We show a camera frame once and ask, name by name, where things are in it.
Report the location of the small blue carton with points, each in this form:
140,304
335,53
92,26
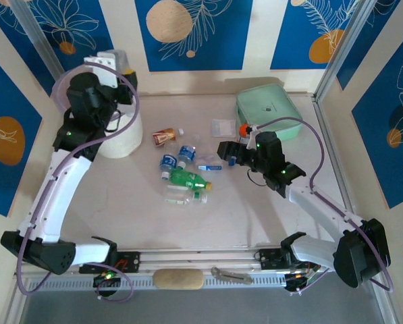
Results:
209,167

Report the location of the green plastic bottle yellow cap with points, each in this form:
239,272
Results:
187,180

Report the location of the red label plastic bottle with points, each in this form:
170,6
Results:
164,136

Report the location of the clear bottle green cap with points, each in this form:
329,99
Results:
184,199

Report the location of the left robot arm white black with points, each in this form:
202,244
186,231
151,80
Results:
62,189

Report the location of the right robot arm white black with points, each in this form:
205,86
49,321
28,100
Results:
322,207

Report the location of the pink bin liner bag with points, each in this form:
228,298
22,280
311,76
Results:
58,96

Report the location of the white plastic waste bin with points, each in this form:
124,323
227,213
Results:
127,145

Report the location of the small clear plastic bag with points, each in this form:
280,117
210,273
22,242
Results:
223,127

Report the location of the orange capped pill bottle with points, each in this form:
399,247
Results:
243,129

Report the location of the mint green zip case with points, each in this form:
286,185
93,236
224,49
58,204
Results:
268,108

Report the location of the metal wrench tool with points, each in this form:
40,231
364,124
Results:
233,276

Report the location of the beige oval pad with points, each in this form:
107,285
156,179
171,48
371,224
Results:
177,279

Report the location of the aluminium side rail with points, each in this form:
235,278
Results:
331,141

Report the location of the aluminium frame post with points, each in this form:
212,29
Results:
36,33
350,33

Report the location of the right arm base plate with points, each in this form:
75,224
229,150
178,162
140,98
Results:
268,259

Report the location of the aluminium front frame rail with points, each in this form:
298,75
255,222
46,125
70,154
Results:
194,258

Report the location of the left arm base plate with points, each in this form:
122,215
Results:
130,261

